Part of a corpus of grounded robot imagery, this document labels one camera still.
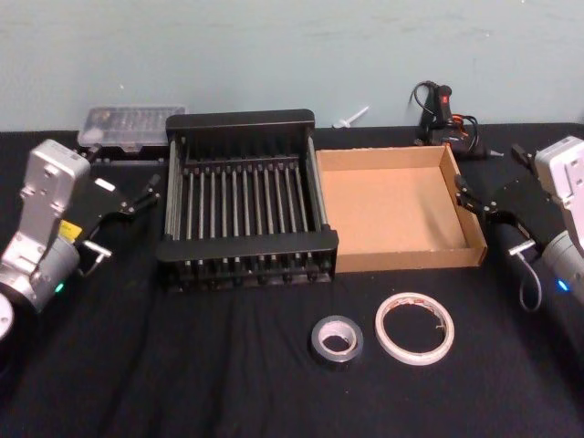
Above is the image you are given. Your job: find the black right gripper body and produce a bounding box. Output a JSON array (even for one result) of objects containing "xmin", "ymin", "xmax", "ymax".
[{"xmin": 485, "ymin": 177, "xmax": 569, "ymax": 251}]

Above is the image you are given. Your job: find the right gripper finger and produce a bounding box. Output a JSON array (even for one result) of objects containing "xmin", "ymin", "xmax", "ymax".
[
  {"xmin": 510, "ymin": 142, "xmax": 538, "ymax": 177},
  {"xmin": 454, "ymin": 174, "xmax": 496, "ymax": 223}
]

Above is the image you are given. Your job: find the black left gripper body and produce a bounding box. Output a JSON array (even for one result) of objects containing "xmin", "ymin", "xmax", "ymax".
[{"xmin": 60, "ymin": 174, "xmax": 139, "ymax": 250}]

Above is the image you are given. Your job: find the clear plastic case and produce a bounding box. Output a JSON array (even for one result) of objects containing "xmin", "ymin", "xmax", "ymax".
[{"xmin": 76, "ymin": 104, "xmax": 190, "ymax": 165}]

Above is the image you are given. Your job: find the shallow brown cardboard tray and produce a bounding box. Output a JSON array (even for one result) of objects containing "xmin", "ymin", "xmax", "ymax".
[{"xmin": 315, "ymin": 144, "xmax": 489, "ymax": 275}]

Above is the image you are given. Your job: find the black rack with steel bars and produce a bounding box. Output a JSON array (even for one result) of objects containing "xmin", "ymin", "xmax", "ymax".
[{"xmin": 154, "ymin": 108, "xmax": 340, "ymax": 296}]

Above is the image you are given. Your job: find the roll of white tape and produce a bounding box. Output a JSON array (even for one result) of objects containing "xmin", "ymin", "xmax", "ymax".
[{"xmin": 374, "ymin": 291, "xmax": 456, "ymax": 368}]

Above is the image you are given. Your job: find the black table cloth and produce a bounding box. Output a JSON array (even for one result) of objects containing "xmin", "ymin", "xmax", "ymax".
[{"xmin": 0, "ymin": 121, "xmax": 584, "ymax": 438}]

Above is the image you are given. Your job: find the roll of silver tape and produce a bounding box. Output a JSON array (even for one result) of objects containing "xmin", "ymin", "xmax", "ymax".
[{"xmin": 310, "ymin": 316, "xmax": 365, "ymax": 371}]

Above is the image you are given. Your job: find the right gripper's thin dark cable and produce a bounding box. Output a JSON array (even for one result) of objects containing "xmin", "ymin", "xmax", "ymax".
[{"xmin": 507, "ymin": 239, "xmax": 545, "ymax": 314}]

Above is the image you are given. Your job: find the gripper's thin dark cable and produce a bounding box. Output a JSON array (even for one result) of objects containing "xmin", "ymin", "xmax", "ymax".
[
  {"xmin": 507, "ymin": 239, "xmax": 545, "ymax": 314},
  {"xmin": 77, "ymin": 240, "xmax": 114, "ymax": 277}
]

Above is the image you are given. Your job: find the left gripper's thin dark cable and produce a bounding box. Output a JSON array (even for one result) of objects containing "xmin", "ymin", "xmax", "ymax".
[{"xmin": 77, "ymin": 240, "xmax": 114, "ymax": 277}]

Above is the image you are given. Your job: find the black corded tool, red switch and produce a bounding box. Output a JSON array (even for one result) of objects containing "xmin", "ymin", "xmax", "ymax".
[{"xmin": 409, "ymin": 80, "xmax": 506, "ymax": 162}]

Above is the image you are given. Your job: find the plain pale wall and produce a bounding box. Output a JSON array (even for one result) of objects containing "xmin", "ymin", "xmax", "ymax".
[{"xmin": 0, "ymin": 0, "xmax": 584, "ymax": 134}]

